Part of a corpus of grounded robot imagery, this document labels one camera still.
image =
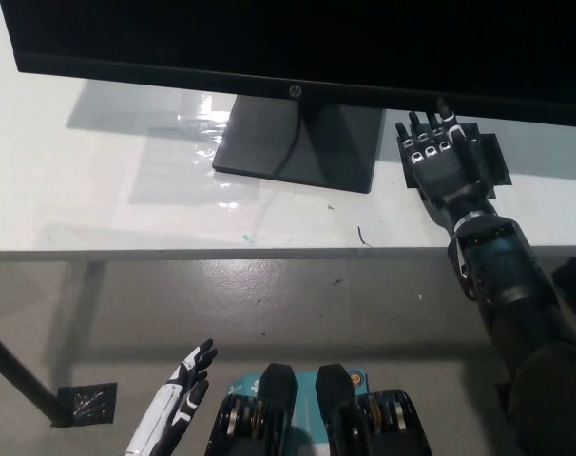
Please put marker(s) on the large black tape patch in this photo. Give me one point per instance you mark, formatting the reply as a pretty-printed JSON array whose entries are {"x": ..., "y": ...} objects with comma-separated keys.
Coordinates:
[{"x": 494, "y": 161}]

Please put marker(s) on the black table leg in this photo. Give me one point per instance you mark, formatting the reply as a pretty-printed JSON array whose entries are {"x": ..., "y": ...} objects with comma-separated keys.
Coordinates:
[{"x": 19, "y": 375}]

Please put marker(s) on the clear plastic tape sheet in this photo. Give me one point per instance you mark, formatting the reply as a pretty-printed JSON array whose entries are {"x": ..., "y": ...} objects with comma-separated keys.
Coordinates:
[{"x": 186, "y": 157}]

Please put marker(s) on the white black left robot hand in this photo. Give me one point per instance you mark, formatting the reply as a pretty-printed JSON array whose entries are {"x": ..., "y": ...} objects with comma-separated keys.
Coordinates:
[{"x": 174, "y": 404}]

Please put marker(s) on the black teal robot body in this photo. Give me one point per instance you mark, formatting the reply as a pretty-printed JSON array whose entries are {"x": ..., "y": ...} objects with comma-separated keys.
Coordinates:
[{"x": 278, "y": 408}]

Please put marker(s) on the black HP computer monitor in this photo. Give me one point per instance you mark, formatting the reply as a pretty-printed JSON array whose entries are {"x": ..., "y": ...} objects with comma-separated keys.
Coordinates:
[{"x": 269, "y": 43}]

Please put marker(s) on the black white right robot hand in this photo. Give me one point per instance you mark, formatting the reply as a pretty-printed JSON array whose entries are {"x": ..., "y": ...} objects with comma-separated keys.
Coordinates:
[{"x": 442, "y": 178}]

